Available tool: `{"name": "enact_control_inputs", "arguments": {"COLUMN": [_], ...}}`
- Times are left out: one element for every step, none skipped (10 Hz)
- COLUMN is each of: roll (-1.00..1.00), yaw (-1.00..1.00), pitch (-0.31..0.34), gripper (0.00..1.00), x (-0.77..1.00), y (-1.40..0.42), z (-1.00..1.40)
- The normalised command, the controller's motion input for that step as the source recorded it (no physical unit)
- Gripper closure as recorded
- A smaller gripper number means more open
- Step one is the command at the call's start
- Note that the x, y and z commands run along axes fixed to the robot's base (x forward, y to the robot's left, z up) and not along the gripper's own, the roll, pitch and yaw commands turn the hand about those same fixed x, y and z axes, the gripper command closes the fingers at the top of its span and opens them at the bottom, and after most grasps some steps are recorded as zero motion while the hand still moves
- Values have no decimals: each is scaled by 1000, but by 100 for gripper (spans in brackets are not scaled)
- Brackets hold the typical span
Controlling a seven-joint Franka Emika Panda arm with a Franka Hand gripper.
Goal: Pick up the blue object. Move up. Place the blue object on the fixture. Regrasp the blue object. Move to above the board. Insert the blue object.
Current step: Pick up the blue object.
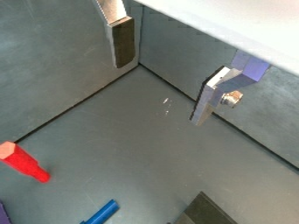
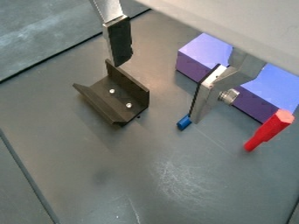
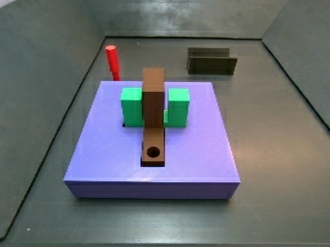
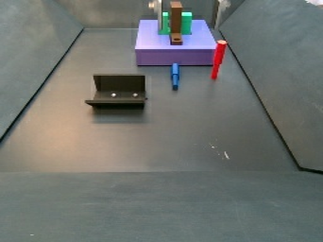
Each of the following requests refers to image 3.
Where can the black angled fixture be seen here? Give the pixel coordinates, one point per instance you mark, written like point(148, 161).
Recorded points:
point(210, 61)

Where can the green U-shaped block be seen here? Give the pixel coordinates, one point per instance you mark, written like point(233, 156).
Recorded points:
point(175, 113)

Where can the brown T-shaped block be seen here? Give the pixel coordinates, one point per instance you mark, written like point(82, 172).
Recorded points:
point(152, 110)

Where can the purple base block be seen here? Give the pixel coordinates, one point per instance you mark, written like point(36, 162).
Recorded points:
point(199, 168)

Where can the red cylindrical peg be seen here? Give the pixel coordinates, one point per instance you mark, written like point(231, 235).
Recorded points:
point(111, 52)

